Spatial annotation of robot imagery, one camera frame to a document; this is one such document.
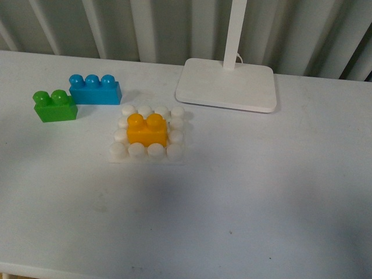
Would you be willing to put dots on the yellow two-stud toy block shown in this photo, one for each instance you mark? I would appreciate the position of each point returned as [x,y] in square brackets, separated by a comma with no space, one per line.
[147,131]

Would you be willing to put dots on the white studded base plate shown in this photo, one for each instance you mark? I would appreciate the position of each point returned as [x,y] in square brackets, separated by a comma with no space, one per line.
[121,151]

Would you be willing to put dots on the blue three-stud toy block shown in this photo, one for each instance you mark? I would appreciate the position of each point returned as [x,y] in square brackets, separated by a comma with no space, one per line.
[94,91]

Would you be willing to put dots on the green two-stud toy block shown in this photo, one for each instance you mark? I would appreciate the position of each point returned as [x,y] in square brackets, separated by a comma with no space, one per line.
[59,106]

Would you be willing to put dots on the white lamp stand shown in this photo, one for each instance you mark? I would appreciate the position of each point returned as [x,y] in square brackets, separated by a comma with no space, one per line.
[226,83]

